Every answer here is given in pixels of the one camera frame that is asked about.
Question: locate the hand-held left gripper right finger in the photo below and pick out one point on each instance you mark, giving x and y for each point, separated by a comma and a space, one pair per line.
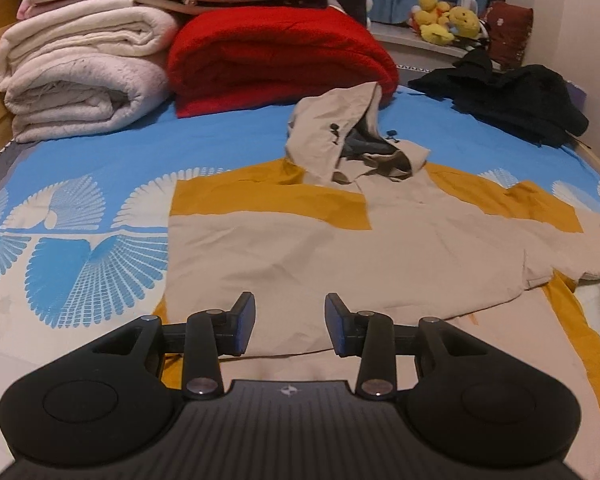
331, 325

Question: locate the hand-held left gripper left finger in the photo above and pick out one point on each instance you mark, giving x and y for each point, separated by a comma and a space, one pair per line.
250, 325

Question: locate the grey-white folded quilt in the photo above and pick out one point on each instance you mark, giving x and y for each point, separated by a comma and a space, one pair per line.
80, 105

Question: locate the striped black white plush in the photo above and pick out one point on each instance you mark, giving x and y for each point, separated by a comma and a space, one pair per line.
484, 35

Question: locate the black clothing pile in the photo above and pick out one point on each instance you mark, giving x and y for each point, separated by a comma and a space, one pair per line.
520, 100

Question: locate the dark red cushion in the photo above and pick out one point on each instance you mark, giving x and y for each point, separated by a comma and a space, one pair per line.
510, 30

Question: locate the cream folded quilt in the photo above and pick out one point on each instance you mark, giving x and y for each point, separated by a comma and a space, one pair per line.
80, 30

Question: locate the blue printed bed sheet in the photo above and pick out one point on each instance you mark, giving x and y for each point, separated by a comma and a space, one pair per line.
105, 170

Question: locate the red fleece blanket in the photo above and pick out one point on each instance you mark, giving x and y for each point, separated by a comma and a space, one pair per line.
280, 60

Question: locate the yellow plush toy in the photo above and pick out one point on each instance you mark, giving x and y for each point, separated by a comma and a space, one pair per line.
464, 21
432, 20

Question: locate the grey window ledge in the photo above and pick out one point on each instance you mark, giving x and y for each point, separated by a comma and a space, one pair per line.
405, 40

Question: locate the beige and mustard hooded jacket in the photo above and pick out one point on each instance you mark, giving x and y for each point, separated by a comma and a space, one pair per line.
290, 260

